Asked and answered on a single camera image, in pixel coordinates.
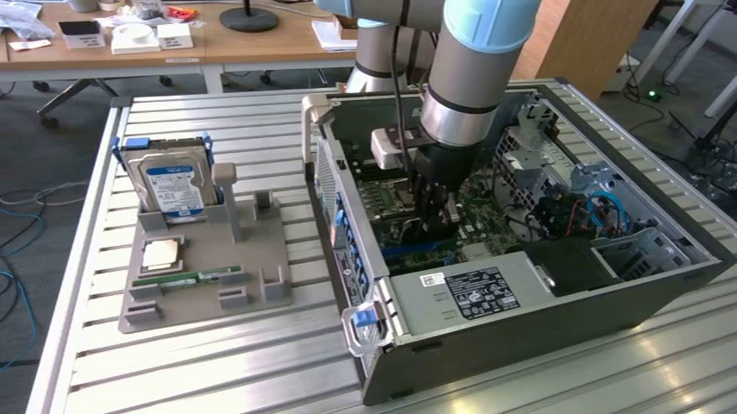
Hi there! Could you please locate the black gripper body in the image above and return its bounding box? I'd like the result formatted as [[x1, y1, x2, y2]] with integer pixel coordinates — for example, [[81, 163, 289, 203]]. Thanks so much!
[[411, 141, 483, 193]]

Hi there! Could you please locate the black Nvidia graphics card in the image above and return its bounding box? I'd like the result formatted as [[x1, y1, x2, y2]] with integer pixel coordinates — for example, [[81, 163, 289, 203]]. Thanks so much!
[[385, 214, 459, 248]]

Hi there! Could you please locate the CPU socket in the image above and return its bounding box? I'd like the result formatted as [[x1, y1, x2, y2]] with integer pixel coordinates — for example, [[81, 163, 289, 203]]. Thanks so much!
[[389, 179, 416, 213]]

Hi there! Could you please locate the green Dell motherboard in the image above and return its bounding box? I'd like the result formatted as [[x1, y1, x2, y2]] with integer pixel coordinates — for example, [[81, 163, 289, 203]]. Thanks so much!
[[339, 144, 523, 277]]

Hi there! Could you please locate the silver chipset heatsink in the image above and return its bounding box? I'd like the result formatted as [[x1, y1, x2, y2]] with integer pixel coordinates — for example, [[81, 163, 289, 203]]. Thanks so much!
[[459, 241, 498, 260]]

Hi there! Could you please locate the blue expansion slot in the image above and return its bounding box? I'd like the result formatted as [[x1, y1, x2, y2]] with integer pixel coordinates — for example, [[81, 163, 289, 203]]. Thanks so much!
[[380, 241, 432, 259]]

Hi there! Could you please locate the silver drive cage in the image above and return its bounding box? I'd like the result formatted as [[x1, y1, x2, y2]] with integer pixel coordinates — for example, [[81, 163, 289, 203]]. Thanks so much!
[[491, 97, 580, 225]]

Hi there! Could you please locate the grey power supply unit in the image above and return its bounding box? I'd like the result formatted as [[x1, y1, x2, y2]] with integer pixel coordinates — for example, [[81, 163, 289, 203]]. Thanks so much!
[[389, 252, 558, 338]]

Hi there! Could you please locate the black plastic shroud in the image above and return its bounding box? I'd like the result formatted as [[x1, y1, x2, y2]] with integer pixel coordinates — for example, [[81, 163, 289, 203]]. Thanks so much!
[[520, 239, 623, 299]]

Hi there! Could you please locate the dark grey PC case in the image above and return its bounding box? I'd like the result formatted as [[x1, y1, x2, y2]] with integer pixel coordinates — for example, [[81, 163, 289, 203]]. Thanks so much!
[[300, 82, 725, 407]]

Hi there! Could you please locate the white paper stack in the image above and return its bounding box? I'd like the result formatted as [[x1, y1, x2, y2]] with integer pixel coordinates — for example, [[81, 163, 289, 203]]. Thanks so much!
[[311, 19, 359, 53]]

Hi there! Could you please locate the silver disk bay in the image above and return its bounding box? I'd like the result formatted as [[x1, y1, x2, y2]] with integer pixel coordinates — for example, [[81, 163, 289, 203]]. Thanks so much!
[[587, 226, 692, 282]]

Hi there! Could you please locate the wooden cabinet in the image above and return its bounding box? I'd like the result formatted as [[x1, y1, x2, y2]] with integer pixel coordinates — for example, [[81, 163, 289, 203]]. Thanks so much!
[[508, 0, 660, 100]]

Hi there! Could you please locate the grey printed parts rack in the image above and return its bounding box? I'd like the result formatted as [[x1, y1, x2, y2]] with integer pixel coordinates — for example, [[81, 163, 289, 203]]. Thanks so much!
[[117, 162, 296, 336]]

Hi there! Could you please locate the hard disk with blue caddy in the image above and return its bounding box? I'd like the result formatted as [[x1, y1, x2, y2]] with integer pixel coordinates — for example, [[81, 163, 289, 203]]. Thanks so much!
[[109, 134, 214, 223]]

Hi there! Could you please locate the wooden desk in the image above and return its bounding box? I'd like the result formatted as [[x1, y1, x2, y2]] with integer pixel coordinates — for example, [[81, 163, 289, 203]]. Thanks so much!
[[0, 0, 523, 129]]

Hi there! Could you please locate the black tripod stand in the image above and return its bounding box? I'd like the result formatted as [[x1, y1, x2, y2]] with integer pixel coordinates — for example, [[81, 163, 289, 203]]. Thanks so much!
[[666, 77, 737, 195]]

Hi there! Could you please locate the silver CPU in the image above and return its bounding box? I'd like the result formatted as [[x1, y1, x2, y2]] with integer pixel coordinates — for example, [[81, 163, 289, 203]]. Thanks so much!
[[140, 239, 180, 273]]

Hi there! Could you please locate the black lamp base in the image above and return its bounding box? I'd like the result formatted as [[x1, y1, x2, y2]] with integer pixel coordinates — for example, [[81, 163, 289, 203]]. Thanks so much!
[[217, 0, 280, 33]]

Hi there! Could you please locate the small white box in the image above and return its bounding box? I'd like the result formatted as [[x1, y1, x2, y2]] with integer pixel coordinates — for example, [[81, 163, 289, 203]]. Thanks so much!
[[154, 23, 193, 51]]

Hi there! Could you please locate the white box black top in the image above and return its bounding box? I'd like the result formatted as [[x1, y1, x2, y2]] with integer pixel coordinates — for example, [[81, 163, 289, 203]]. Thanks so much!
[[56, 20, 106, 50]]

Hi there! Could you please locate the clear plastic bag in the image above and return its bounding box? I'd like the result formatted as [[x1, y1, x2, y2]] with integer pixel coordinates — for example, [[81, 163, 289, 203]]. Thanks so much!
[[0, 2, 56, 41]]

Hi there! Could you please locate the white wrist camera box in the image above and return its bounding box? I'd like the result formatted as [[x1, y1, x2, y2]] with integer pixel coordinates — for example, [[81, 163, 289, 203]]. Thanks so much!
[[371, 128, 416, 170]]

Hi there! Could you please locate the black wire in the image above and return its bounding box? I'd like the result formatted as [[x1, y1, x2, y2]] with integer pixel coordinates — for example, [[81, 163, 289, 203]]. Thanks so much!
[[504, 205, 548, 242]]

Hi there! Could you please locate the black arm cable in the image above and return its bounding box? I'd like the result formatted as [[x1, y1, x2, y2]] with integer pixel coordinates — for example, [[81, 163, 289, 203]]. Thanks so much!
[[389, 23, 416, 173]]

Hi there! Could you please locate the blue wire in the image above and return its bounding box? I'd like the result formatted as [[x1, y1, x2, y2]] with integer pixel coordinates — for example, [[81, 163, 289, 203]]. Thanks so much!
[[590, 189, 634, 236]]

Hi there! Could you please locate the white desk frame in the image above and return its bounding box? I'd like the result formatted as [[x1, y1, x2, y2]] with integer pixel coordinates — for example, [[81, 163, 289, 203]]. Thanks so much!
[[630, 0, 737, 120]]

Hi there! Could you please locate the white floor cable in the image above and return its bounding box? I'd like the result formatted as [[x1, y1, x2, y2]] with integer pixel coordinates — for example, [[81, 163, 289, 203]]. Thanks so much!
[[0, 180, 88, 207]]

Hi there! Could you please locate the blue floor cable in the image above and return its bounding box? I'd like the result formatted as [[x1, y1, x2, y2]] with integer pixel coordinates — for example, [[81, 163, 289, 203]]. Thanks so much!
[[0, 206, 45, 372]]

